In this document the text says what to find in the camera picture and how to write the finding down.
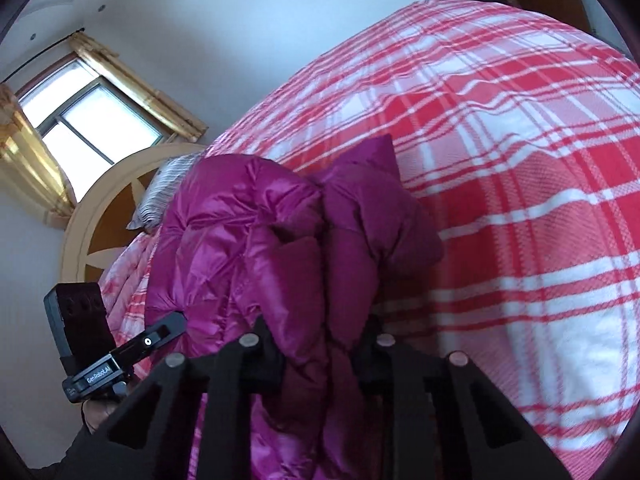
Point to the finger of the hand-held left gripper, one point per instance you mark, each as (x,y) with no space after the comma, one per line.
(155,336)

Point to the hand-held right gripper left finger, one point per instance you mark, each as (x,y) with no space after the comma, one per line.
(260,362)

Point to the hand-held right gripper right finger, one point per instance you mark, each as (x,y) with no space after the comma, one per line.
(372,360)

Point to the magenta puffer jacket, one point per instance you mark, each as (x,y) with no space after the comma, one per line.
(260,240)

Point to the person's left forearm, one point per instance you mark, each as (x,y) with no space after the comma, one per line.
(75,455)

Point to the person's left hand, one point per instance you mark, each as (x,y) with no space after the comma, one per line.
(100,415)

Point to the cream arched headboard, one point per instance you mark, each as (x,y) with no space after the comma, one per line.
(85,230)

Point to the striped pillow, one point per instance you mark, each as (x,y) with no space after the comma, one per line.
(160,190)

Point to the golden curtain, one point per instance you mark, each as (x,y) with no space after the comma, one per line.
(30,170)
(135,90)

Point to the window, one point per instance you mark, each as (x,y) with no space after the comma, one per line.
(95,120)

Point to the red white plaid blanket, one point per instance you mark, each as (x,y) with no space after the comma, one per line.
(500,160)

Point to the black curtain rod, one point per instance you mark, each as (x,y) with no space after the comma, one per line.
(40,55)

